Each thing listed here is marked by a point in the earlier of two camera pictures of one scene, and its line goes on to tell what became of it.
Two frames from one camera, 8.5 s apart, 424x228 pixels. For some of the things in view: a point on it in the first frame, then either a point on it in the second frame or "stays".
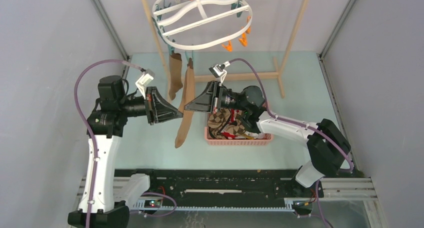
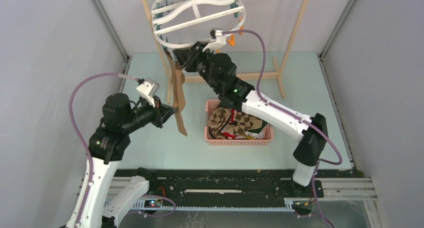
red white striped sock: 233,115 stays
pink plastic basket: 265,140 stays
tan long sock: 186,117 → 180,96
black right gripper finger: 204,102 → 187,58
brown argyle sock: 235,128 stays
